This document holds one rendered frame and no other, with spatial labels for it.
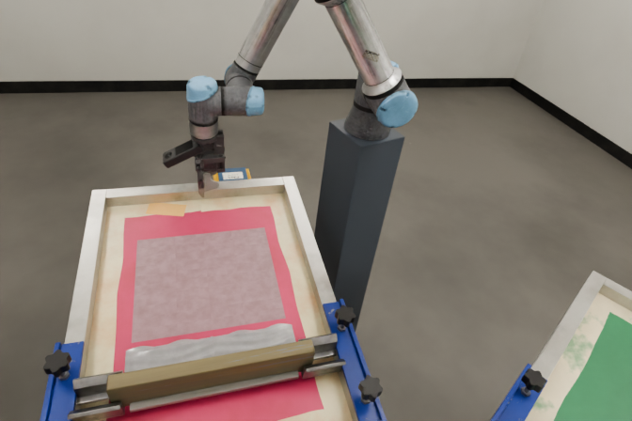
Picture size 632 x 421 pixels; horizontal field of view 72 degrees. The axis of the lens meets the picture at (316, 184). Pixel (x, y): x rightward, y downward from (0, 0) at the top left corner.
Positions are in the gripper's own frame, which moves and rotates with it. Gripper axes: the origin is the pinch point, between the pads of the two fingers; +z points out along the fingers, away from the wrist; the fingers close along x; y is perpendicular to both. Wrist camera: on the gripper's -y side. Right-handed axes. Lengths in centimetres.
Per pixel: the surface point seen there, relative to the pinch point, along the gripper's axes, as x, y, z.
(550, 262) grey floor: 28, 214, 110
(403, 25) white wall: 305, 219, 65
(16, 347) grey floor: 26, -84, 109
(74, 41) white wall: 303, -92, 85
